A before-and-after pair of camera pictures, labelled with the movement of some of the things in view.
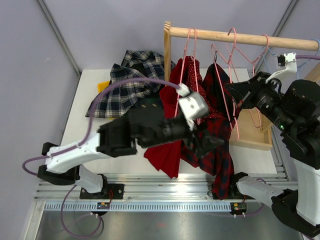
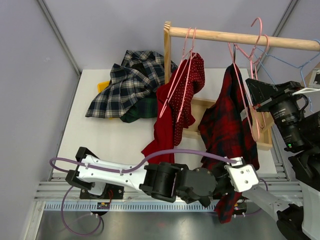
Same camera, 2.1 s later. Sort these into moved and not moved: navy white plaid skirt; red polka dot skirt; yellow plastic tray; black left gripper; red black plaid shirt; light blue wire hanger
Moved: red black plaid shirt; red polka dot skirt; black left gripper; light blue wire hanger
Not moved: navy white plaid skirt; yellow plastic tray
